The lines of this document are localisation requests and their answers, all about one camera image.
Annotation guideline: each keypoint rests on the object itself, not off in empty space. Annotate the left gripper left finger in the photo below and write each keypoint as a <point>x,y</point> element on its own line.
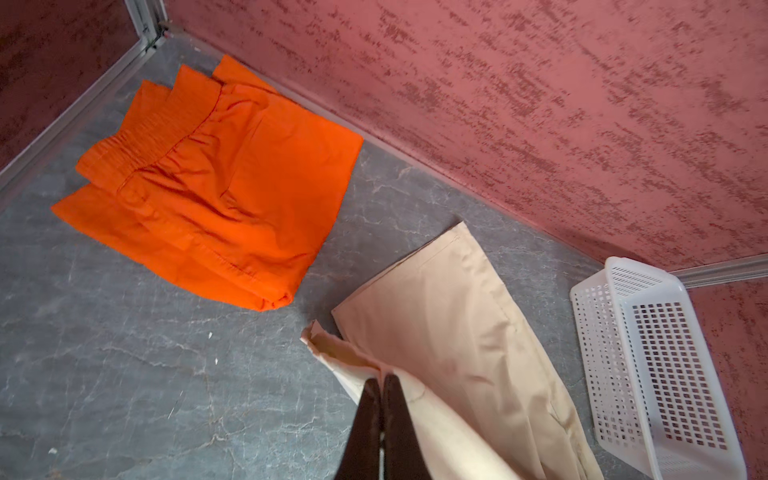
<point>361,457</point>

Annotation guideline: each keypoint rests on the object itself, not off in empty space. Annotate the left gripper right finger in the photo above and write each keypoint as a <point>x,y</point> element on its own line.
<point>403,459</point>

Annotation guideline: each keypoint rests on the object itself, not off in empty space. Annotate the beige shorts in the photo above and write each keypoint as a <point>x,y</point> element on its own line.
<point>485,400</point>

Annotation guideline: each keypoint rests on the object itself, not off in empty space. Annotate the white plastic laundry basket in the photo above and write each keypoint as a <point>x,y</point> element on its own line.
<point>655,397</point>

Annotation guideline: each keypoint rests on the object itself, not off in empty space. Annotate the orange shorts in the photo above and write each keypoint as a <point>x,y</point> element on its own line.
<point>218,184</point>

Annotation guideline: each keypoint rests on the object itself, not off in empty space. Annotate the right corner aluminium post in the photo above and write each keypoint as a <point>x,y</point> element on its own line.
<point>731,271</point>

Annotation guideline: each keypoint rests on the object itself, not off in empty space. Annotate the corner aluminium post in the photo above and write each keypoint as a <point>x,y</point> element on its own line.
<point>149,18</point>
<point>731,271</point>

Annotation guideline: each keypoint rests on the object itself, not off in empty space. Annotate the left corner aluminium post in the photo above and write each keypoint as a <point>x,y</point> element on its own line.
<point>149,18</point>

